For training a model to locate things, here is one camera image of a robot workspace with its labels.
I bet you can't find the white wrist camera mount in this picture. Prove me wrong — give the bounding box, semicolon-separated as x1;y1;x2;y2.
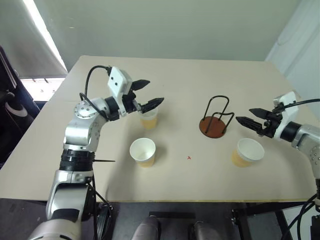
272;91;300;141
107;66;133;117

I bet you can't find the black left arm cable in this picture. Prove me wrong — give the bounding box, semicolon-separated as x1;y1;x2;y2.
79;65;112;118

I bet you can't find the yellow and white paper cup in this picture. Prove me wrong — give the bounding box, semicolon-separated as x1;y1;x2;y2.
231;138;266;168
129;137;157;168
139;107;160;130

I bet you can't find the black flat bar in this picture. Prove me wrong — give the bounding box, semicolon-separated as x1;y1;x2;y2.
149;211;196;221

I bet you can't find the black hanging cable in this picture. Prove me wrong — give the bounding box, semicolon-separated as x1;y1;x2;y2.
286;193;320;240

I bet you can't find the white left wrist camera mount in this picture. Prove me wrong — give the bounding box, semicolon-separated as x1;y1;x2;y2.
107;66;133;117

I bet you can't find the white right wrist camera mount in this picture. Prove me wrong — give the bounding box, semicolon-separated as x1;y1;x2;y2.
272;91;300;141

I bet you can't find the black chair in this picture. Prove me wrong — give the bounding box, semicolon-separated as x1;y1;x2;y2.
0;44;41;172

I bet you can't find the black wire cup holder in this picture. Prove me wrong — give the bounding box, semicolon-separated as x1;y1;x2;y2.
199;95;235;139

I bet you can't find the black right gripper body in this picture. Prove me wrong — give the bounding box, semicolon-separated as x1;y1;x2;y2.
257;105;286;140

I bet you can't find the black metal table frame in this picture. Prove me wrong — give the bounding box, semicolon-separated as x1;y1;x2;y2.
231;200;320;240

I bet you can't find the dark grey rounded shape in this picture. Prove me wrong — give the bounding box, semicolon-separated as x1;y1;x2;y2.
131;216;161;240
193;221;221;240

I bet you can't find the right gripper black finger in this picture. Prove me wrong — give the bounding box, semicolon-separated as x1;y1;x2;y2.
235;116;263;134
248;107;270;121

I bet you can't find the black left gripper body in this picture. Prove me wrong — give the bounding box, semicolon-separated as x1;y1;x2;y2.
122;82;145;115

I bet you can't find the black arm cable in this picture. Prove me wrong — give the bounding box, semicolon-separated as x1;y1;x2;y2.
278;98;320;111
79;65;112;118

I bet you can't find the white fabric screen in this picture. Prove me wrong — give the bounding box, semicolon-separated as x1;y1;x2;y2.
264;0;320;101

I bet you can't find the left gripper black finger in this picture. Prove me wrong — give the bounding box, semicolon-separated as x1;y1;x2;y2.
141;97;165;113
131;79;151;92

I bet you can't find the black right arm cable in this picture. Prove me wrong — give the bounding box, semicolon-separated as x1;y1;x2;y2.
278;98;320;111

